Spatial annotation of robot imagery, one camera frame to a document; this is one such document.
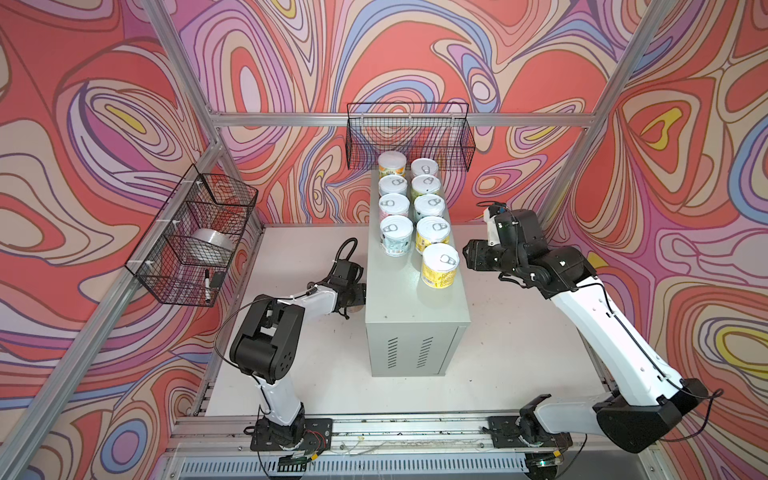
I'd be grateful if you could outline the pink label can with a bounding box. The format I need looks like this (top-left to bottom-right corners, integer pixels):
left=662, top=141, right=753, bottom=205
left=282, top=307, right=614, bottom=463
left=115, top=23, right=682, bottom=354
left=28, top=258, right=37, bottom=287
left=410, top=158, right=439, bottom=177

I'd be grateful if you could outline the brown label can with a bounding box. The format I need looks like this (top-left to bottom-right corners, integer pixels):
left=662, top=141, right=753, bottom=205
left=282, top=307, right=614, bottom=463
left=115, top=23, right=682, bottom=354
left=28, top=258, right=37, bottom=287
left=378, top=174, right=408, bottom=196

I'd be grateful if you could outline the green label can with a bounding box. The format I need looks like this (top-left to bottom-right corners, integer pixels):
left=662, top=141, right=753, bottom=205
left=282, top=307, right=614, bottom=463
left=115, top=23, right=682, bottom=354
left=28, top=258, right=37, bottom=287
left=377, top=151, right=407, bottom=178

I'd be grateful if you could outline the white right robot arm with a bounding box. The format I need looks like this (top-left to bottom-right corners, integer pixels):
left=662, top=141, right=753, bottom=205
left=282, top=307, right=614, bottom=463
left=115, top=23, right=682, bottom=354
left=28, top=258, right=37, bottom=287
left=462, top=239, right=709, bottom=453

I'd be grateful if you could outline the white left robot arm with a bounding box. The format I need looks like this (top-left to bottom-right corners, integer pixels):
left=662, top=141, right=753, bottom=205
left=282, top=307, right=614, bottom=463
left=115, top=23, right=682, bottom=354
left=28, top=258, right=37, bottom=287
left=229, top=283, right=366, bottom=455

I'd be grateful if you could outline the grey metal cabinet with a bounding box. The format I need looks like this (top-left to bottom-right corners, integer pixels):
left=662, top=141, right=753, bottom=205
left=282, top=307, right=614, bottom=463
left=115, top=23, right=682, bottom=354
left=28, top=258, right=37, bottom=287
left=365, top=171, right=471, bottom=377

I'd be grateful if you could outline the silver tape roll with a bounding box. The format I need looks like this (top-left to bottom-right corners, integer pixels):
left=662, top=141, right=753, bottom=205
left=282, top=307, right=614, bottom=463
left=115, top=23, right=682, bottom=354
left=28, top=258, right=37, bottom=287
left=192, top=228, right=235, bottom=254

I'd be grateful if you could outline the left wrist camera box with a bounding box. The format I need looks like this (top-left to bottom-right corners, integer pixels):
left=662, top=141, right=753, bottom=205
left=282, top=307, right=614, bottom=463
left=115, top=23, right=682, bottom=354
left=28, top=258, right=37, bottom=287
left=328, top=259, right=364, bottom=289

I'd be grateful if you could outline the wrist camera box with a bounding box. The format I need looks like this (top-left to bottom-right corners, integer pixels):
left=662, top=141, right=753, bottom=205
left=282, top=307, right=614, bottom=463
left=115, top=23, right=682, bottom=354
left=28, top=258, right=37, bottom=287
left=483, top=202, right=546, bottom=247
left=328, top=259, right=364, bottom=289

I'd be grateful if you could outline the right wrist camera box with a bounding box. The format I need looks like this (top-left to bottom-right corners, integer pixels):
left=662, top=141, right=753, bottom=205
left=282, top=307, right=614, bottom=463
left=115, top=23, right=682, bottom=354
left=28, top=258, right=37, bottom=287
left=483, top=202, right=546, bottom=247

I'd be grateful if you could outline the black wire basket back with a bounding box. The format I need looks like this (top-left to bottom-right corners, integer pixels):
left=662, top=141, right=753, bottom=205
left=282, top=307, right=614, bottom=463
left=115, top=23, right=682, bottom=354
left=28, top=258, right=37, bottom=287
left=345, top=100, right=476, bottom=172

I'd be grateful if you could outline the black wire basket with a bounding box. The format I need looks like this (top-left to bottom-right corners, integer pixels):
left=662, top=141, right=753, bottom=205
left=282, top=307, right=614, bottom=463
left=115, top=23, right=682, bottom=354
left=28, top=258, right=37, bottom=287
left=345, top=100, right=476, bottom=172
left=125, top=165, right=259, bottom=307

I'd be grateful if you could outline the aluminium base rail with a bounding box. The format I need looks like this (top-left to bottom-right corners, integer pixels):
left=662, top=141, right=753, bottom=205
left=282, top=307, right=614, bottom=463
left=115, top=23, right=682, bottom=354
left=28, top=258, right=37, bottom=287
left=159, top=410, right=599, bottom=479

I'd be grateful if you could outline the black wire basket left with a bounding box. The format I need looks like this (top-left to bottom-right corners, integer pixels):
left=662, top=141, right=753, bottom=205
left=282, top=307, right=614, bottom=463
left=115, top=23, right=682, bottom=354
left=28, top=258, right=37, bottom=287
left=125, top=165, right=259, bottom=307

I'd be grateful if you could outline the aluminium frame crossbar back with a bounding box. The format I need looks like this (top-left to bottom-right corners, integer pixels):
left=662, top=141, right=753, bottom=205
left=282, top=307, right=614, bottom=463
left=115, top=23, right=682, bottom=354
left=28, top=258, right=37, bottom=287
left=214, top=113, right=597, bottom=128

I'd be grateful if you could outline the aluminium frame post right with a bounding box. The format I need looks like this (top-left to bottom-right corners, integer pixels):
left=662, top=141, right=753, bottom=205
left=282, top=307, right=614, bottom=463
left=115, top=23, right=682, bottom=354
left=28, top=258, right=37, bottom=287
left=539, top=1, right=670, bottom=229

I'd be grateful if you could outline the aluminium frame post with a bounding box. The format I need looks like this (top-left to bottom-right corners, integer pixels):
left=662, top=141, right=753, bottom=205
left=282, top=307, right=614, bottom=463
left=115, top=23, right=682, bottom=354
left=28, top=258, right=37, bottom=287
left=140, top=0, right=265, bottom=232
left=539, top=1, right=670, bottom=229

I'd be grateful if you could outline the aluminium frame post left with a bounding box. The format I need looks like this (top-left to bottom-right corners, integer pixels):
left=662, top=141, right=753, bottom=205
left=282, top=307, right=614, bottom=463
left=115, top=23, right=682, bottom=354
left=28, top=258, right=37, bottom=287
left=140, top=0, right=265, bottom=232

